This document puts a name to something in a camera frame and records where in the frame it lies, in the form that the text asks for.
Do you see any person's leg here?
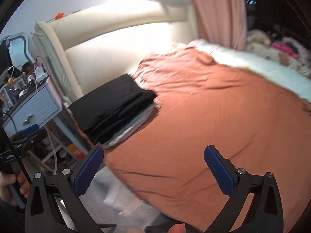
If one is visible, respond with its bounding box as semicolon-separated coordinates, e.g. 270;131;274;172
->
126;223;187;233

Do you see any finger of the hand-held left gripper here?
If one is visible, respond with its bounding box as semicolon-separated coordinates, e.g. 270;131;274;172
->
12;123;48;146

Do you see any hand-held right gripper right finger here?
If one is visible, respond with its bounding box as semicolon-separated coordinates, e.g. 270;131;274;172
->
204;145;284;233

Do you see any cream plush toy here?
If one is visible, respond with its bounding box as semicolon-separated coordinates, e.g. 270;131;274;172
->
245;29;311;76

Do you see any black cable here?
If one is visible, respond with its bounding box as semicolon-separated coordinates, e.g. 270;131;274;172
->
0;126;32;183

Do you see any orange bed sheet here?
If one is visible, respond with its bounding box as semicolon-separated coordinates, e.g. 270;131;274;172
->
103;45;311;233

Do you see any orange box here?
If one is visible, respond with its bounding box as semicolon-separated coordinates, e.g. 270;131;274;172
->
67;143;88;161

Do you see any pale blue nightstand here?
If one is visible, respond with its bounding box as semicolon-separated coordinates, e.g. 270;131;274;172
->
2;76;94;175

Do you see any cream padded headboard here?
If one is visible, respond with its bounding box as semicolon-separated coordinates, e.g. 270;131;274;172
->
33;0;198;102

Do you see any pink curtain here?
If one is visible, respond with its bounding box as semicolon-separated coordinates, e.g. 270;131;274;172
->
183;0;248;50

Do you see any black garment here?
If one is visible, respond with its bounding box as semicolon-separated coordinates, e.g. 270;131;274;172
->
69;74;157;145

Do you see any person's left hand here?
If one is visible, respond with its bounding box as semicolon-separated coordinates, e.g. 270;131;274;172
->
0;171;31;207

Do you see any pale blue blanket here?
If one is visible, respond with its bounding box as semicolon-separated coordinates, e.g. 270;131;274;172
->
187;39;311;102

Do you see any pink garment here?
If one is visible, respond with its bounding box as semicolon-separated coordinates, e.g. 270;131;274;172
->
270;41;300;59

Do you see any white box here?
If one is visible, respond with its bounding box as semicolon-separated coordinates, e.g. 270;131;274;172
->
31;62;51;81

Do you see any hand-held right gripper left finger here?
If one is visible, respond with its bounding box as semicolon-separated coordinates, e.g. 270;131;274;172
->
24;145;104;233

